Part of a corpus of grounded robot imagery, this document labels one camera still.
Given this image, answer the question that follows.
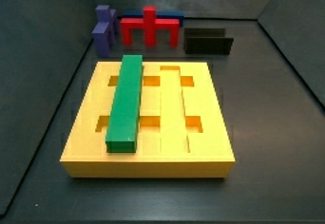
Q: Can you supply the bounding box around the purple cross-shaped block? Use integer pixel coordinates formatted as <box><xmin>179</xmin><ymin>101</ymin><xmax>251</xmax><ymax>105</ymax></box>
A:
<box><xmin>91</xmin><ymin>5</ymin><xmax>117</xmax><ymax>58</ymax></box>

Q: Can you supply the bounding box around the green long block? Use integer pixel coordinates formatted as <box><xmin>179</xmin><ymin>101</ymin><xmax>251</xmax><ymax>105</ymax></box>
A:
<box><xmin>105</xmin><ymin>55</ymin><xmax>141</xmax><ymax>153</ymax></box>

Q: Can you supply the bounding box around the yellow slotted board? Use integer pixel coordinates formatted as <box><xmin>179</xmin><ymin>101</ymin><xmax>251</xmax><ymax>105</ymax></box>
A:
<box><xmin>60</xmin><ymin>62</ymin><xmax>235</xmax><ymax>178</ymax></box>

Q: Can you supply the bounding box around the red cross-shaped block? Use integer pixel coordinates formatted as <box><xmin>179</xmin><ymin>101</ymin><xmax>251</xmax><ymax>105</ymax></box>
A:
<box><xmin>120</xmin><ymin>6</ymin><xmax>180</xmax><ymax>47</ymax></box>

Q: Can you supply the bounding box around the black angle bracket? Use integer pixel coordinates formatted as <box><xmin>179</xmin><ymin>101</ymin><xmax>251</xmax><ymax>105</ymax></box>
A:
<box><xmin>184</xmin><ymin>28</ymin><xmax>234</xmax><ymax>55</ymax></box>

